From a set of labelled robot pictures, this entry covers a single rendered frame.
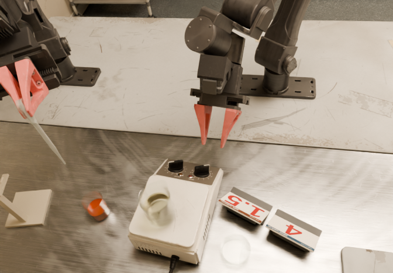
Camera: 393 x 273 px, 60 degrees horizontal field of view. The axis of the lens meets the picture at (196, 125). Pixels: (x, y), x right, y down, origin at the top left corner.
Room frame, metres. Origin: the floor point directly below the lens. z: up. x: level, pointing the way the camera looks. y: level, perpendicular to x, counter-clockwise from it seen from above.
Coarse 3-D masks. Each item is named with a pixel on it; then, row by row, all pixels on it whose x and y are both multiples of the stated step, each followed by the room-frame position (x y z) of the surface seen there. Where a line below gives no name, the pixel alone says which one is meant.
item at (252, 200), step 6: (234, 192) 0.33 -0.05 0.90; (240, 192) 0.33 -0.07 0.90; (222, 198) 0.31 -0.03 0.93; (246, 198) 0.32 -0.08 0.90; (252, 198) 0.31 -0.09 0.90; (222, 204) 0.29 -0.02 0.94; (252, 204) 0.30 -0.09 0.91; (258, 204) 0.30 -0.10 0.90; (264, 204) 0.30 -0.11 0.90; (234, 210) 0.29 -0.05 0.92; (270, 210) 0.28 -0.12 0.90; (240, 216) 0.28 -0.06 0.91; (246, 216) 0.26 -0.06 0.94; (264, 216) 0.26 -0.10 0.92; (252, 222) 0.26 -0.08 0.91; (258, 222) 0.25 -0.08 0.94
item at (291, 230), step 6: (270, 222) 0.25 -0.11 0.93; (276, 222) 0.25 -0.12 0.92; (282, 222) 0.25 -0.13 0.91; (276, 228) 0.23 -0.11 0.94; (282, 228) 0.23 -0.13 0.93; (288, 228) 0.23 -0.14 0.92; (294, 228) 0.24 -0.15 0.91; (288, 234) 0.22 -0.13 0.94; (294, 234) 0.22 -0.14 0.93; (300, 234) 0.22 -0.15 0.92; (306, 234) 0.22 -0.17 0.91; (300, 240) 0.20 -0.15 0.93; (306, 240) 0.20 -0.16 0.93; (312, 240) 0.21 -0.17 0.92; (312, 246) 0.19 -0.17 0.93
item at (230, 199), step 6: (228, 198) 0.31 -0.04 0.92; (234, 198) 0.31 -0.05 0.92; (240, 198) 0.32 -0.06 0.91; (234, 204) 0.29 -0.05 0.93; (240, 204) 0.30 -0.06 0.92; (246, 204) 0.30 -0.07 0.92; (246, 210) 0.28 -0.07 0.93; (252, 210) 0.28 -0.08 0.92; (258, 210) 0.28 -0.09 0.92; (264, 210) 0.28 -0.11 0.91; (258, 216) 0.26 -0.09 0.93
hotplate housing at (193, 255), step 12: (216, 180) 0.34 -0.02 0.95; (216, 192) 0.33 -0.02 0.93; (204, 216) 0.26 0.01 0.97; (204, 228) 0.24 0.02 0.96; (132, 240) 0.24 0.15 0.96; (144, 240) 0.24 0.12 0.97; (204, 240) 0.24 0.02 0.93; (156, 252) 0.23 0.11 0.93; (168, 252) 0.22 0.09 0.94; (180, 252) 0.21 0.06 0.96; (192, 252) 0.20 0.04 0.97
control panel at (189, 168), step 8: (168, 160) 0.42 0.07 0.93; (160, 168) 0.39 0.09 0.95; (184, 168) 0.38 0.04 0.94; (192, 168) 0.38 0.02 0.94; (216, 168) 0.38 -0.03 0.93; (168, 176) 0.36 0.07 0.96; (176, 176) 0.36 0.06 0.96; (184, 176) 0.36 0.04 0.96; (192, 176) 0.36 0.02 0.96; (208, 176) 0.35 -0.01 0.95; (208, 184) 0.33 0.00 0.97
